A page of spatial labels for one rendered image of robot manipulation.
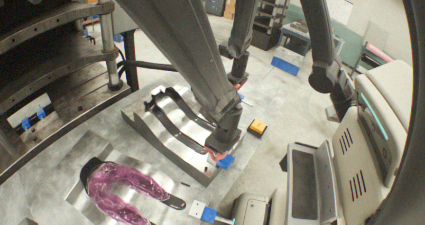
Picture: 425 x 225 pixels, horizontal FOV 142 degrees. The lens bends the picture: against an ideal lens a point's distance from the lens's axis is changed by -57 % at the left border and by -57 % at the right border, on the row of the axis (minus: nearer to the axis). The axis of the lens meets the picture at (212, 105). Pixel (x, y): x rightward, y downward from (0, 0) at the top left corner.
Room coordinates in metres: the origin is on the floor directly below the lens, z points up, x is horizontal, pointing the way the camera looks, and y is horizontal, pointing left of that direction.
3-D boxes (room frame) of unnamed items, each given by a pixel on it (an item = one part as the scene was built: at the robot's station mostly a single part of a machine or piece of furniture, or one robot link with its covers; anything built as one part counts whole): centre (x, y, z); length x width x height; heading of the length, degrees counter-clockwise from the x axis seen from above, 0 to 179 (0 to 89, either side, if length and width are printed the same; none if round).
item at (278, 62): (3.31, -1.39, 0.11); 0.61 x 0.41 x 0.22; 62
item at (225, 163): (0.29, -0.08, 0.91); 0.13 x 0.05 x 0.05; 61
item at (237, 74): (0.63, -0.08, 1.06); 0.10 x 0.07 x 0.07; 150
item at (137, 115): (0.47, 0.13, 0.87); 0.50 x 0.26 x 0.14; 62
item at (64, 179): (0.12, 0.22, 0.86); 0.50 x 0.26 x 0.11; 79
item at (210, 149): (0.30, -0.04, 0.97); 0.07 x 0.07 x 0.09; 61
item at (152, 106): (0.46, 0.12, 0.92); 0.35 x 0.16 x 0.09; 62
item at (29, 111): (0.37, 1.09, 0.87); 0.50 x 0.27 x 0.17; 62
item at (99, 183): (0.12, 0.22, 0.90); 0.26 x 0.18 x 0.08; 79
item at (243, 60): (0.63, -0.07, 1.12); 0.07 x 0.06 x 0.07; 56
